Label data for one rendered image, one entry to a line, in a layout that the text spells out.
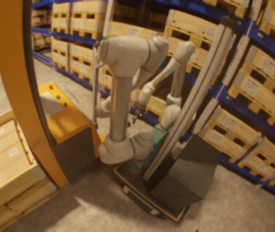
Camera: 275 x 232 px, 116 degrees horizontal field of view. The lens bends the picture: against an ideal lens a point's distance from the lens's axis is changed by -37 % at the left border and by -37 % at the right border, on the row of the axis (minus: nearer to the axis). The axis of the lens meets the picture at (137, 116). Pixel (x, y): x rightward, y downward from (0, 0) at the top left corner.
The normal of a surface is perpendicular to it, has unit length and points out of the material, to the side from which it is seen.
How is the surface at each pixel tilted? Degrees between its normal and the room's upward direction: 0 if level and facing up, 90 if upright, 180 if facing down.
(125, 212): 0
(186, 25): 90
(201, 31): 90
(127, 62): 86
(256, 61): 90
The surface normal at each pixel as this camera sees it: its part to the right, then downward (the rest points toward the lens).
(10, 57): 0.75, 0.54
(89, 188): 0.21, -0.73
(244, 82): -0.51, 0.47
